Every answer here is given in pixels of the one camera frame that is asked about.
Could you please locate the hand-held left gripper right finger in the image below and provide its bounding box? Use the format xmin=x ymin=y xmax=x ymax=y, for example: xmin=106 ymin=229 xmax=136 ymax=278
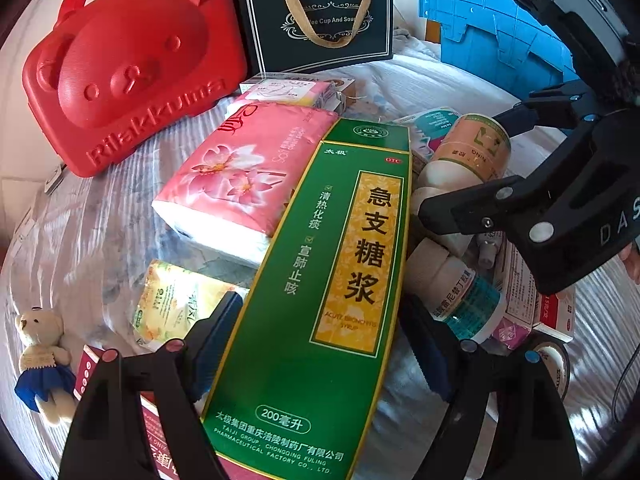
xmin=400 ymin=296 xmax=583 ymax=480

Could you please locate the black tape roll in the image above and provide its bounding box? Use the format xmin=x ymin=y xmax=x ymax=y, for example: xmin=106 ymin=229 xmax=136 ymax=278
xmin=530 ymin=330 xmax=574 ymax=402

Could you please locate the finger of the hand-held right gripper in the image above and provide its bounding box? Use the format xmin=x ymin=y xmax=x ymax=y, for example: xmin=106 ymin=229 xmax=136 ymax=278
xmin=416 ymin=174 xmax=557 ymax=247
xmin=492 ymin=79 xmax=600 ymax=136

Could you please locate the white bottle with beige label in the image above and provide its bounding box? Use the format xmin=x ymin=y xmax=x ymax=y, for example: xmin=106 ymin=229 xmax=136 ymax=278
xmin=416 ymin=114 xmax=514 ymax=235

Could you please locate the dark red box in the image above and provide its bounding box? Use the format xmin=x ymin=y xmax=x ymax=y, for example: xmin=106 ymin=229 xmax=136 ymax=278
xmin=74 ymin=344 xmax=174 ymax=480

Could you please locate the teal and white medicine box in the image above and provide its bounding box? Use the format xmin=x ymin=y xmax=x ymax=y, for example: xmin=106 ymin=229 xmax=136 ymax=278
xmin=392 ymin=107 xmax=459 ymax=161

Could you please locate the small pink and white box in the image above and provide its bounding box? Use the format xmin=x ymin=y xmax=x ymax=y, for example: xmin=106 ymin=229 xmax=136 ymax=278
xmin=239 ymin=77 xmax=337 ymax=111

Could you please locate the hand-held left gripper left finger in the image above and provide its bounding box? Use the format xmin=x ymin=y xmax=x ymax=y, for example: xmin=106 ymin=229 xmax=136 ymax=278
xmin=59 ymin=290 xmax=246 ymax=480

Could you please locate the red and white box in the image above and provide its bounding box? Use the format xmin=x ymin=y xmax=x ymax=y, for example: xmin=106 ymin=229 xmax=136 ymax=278
xmin=532 ymin=287 xmax=577 ymax=344

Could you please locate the pink floral tissue pack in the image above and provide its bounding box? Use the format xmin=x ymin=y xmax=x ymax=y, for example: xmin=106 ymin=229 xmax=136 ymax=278
xmin=151 ymin=101 xmax=341 ymax=269

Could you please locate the red bear-shaped case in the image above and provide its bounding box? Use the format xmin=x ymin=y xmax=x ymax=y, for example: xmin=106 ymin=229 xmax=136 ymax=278
xmin=21 ymin=0 xmax=247 ymax=178

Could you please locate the blue plastic crate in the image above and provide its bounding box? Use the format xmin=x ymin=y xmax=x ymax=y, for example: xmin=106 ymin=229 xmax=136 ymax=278
xmin=417 ymin=0 xmax=587 ymax=94

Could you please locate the small teddy bear toy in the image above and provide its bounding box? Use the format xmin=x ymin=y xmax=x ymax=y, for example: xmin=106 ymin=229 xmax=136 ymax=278
xmin=14 ymin=306 xmax=77 ymax=426

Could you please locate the pink medicine box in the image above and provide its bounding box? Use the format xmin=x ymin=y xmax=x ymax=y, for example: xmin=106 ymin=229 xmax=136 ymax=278
xmin=492 ymin=240 xmax=547 ymax=351

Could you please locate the white bottle with teal label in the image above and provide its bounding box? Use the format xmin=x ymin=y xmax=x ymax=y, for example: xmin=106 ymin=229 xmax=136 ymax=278
xmin=405 ymin=237 xmax=507 ymax=344

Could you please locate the small white and pink tube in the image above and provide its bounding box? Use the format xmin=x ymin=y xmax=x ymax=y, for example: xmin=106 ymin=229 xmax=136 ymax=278
xmin=475 ymin=232 xmax=501 ymax=269

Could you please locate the yellow tissue packet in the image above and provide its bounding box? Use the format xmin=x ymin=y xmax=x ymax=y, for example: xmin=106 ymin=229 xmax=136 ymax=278
xmin=131 ymin=259 xmax=251 ymax=354

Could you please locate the dark gift bag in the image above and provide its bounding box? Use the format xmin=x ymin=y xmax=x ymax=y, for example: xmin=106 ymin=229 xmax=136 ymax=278
xmin=231 ymin=0 xmax=396 ymax=79

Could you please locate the green medicine box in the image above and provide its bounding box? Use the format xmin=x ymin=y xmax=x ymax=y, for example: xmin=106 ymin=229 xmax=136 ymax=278
xmin=200 ymin=117 xmax=414 ymax=480

